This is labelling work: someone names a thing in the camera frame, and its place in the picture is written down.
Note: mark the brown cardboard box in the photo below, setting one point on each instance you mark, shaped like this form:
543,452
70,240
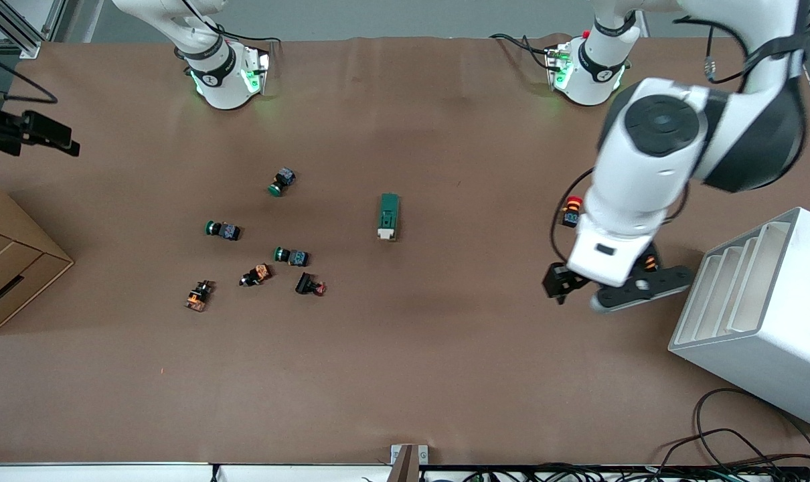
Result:
10,268

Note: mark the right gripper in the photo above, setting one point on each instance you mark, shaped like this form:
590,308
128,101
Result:
5,131

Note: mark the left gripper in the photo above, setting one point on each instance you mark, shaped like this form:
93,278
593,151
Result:
557,279

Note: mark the metal table bracket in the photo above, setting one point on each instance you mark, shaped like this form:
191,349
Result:
408,462

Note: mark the black switch orange base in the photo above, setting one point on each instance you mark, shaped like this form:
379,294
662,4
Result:
197,298
258,274

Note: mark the white stepped rack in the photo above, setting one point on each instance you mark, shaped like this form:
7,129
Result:
780,348

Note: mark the aluminium frame profile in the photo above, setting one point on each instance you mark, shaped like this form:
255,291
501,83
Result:
23,48

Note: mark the black square button red base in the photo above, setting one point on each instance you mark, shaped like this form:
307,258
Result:
306,284

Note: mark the green load switch white toggle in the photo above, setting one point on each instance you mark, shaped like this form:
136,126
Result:
388,211

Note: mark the red mushroom button orange base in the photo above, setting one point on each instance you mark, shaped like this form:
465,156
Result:
651,262

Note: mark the red striped emergency stop button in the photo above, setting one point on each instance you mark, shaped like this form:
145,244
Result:
571,215

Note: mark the brown table cover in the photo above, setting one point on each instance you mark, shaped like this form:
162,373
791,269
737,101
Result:
445,335

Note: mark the green mushroom push button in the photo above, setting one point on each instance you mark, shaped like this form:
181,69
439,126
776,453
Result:
296,257
227,231
284,178

